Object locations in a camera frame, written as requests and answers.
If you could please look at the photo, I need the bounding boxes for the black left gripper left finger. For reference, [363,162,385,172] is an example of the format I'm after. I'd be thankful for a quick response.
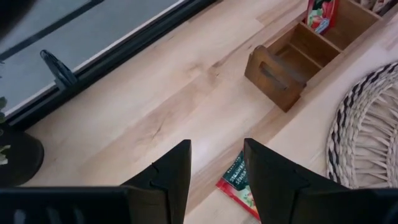
[121,139,192,224]

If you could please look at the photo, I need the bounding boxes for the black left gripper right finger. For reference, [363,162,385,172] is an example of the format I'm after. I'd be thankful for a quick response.
[244,138,374,224]

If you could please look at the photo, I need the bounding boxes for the red tea bag packet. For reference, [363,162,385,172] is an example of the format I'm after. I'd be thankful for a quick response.
[305,0,340,35]
[216,150,262,222]

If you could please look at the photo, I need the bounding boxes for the beige tea bag packet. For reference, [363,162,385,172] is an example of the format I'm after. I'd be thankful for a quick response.
[357,0,396,15]

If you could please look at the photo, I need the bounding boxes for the round woven placemat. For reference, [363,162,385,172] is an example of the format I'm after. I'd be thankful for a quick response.
[325,61,398,190]

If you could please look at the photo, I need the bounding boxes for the green potted plant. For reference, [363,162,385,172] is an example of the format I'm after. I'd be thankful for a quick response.
[0,96,45,187]

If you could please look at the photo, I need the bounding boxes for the wooden three-compartment box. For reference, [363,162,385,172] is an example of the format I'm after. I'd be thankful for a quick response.
[244,0,398,113]

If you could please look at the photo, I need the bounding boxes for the black window handle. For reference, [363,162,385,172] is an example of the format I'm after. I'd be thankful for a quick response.
[39,49,78,91]

